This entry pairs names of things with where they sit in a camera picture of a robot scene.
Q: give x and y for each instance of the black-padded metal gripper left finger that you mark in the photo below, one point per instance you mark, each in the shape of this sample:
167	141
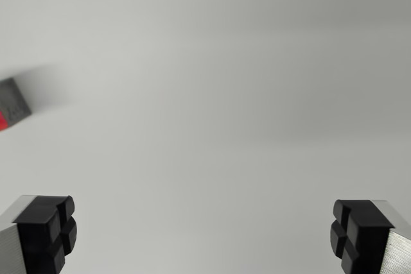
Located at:
38	232

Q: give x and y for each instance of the red plastic cube with studs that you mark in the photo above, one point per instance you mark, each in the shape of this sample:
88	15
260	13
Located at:
2	121

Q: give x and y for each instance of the black-padded metal gripper right finger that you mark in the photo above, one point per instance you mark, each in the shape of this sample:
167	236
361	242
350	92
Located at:
369	235

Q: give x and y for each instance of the grey plastic cube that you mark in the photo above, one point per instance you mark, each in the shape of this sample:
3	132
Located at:
14	99

